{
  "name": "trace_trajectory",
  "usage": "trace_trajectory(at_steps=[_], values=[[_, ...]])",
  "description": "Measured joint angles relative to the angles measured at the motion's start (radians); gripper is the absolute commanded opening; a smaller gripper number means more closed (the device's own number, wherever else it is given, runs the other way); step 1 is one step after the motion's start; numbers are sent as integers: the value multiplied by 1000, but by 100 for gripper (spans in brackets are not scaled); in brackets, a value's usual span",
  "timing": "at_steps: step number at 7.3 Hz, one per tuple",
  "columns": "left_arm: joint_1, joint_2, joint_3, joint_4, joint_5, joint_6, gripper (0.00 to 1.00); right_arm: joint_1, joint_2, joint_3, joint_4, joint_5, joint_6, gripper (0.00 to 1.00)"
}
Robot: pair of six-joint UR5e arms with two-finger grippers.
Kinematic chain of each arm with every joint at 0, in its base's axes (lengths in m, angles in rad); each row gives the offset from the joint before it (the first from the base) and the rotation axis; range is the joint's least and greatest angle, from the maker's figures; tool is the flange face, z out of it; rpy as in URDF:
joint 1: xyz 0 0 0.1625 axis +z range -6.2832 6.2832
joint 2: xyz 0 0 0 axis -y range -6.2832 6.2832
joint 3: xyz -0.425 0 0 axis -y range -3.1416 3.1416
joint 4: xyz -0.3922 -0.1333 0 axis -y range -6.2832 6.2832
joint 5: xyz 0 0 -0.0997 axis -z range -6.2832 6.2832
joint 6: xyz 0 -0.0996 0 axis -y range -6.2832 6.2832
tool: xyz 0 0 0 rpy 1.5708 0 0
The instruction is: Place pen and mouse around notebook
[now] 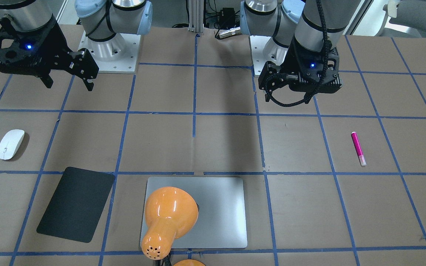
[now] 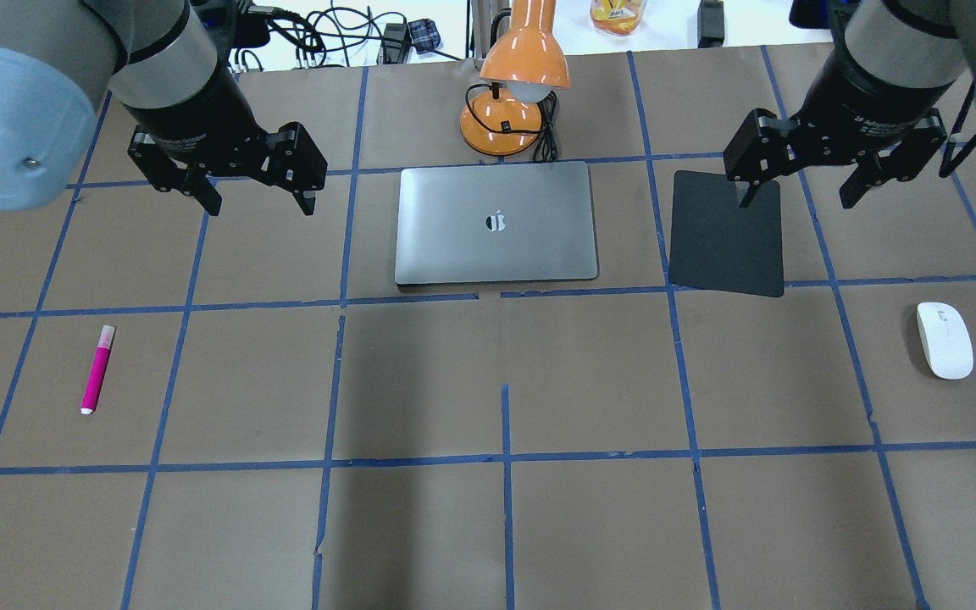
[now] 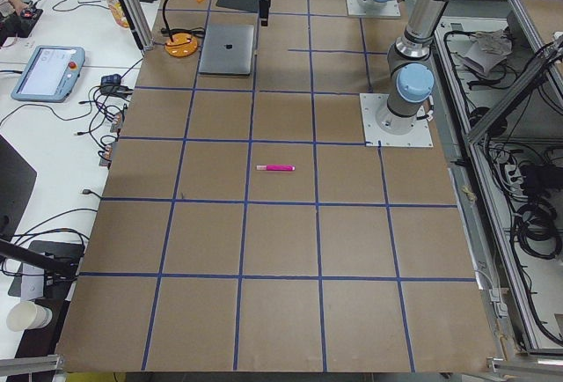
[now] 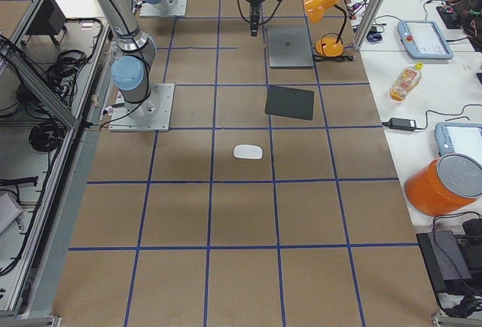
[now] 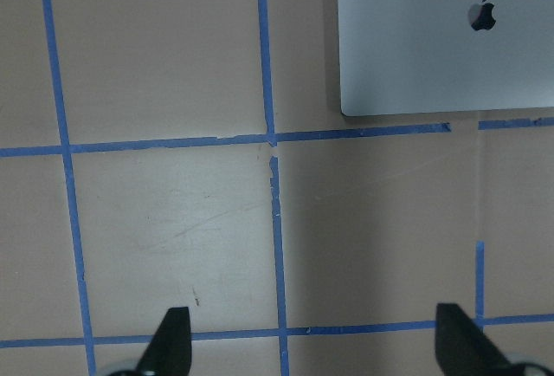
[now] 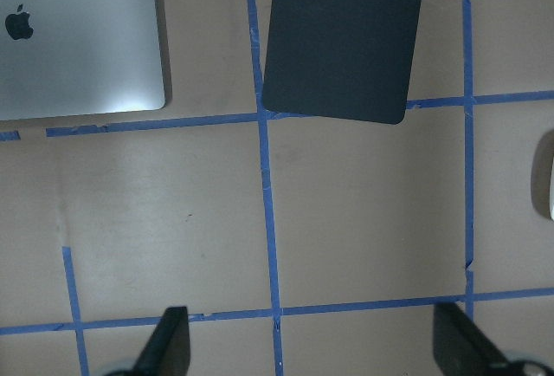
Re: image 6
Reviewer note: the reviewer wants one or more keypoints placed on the black mousepad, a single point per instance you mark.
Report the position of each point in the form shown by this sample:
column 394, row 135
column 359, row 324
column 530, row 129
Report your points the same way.
column 344, row 59

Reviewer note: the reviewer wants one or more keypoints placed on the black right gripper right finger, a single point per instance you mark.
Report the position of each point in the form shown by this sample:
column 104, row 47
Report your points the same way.
column 460, row 348

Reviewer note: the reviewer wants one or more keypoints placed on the silver apple laptop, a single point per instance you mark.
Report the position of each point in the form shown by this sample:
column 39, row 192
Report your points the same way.
column 80, row 57

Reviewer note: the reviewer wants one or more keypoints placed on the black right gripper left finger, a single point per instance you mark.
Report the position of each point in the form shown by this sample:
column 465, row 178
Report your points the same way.
column 167, row 352

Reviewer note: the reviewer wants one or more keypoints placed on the white computer mouse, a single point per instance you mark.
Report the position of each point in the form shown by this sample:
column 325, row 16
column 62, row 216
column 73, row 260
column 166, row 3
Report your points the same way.
column 541, row 185

